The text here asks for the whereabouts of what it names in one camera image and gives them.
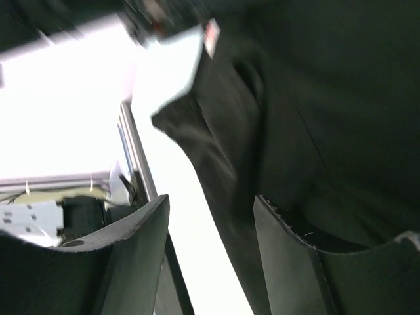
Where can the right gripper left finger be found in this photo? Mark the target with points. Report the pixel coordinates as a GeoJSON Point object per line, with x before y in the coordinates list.
{"type": "Point", "coordinates": [114, 270]}

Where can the black t shirt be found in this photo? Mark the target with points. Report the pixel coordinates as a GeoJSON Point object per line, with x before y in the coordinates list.
{"type": "Point", "coordinates": [313, 105]}

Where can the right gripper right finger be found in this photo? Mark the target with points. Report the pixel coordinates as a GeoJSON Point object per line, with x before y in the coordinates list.
{"type": "Point", "coordinates": [310, 272]}

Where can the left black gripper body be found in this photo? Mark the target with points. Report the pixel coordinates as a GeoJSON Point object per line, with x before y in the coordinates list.
{"type": "Point", "coordinates": [159, 19]}

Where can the left aluminium frame post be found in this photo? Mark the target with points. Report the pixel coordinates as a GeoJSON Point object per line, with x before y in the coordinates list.
{"type": "Point", "coordinates": [141, 177]}

